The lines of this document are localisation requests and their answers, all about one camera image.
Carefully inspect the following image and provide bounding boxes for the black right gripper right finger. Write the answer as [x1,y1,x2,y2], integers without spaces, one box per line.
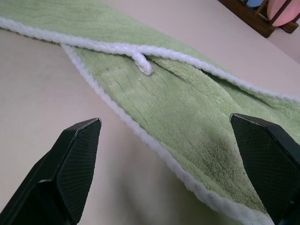
[229,112,300,225]

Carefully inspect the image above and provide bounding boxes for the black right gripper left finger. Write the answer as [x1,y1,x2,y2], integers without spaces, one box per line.
[0,118,102,225]

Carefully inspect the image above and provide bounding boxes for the green towel with white trim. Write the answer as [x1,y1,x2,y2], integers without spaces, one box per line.
[0,0,300,225]

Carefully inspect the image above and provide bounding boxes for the dark wooden plate rack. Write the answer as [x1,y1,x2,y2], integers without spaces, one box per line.
[217,0,300,38]

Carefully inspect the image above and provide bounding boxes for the pink plate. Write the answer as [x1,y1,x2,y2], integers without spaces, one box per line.
[268,0,300,26]

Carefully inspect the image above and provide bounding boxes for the blue plate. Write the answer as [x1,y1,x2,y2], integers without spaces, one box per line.
[246,0,263,8]

